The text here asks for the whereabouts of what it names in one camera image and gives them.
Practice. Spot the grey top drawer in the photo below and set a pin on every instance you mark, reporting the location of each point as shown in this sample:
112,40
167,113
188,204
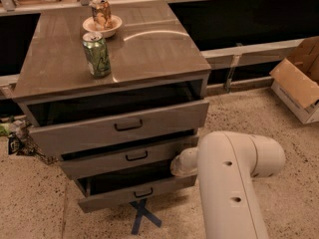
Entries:
93,133

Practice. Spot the grey middle drawer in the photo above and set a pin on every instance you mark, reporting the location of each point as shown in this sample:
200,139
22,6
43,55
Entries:
127,155

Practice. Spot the grey drawer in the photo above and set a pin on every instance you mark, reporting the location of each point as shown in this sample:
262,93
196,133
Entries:
131,184
127,155
93,133

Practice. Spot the litter pile with wire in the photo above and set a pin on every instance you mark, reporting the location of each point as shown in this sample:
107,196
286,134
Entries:
20,142

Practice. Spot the brown crumpled soda can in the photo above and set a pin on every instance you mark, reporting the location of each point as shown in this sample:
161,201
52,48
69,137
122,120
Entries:
102,16

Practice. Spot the grey bottom drawer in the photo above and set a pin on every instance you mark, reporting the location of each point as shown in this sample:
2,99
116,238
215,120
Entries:
131,184

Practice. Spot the green soda can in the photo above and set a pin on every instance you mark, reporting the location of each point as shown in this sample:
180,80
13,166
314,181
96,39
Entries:
97,55

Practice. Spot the cardboard box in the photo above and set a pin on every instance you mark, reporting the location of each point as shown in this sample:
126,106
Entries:
296,80

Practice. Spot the grey drawer cabinet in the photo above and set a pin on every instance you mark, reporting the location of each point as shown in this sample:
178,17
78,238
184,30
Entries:
56,87

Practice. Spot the white bowl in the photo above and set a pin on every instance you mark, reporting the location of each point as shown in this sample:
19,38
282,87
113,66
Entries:
89,26

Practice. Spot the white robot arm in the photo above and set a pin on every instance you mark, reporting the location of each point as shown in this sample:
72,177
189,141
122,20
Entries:
225,163

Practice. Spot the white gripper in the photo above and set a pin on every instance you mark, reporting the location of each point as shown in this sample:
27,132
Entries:
184,163

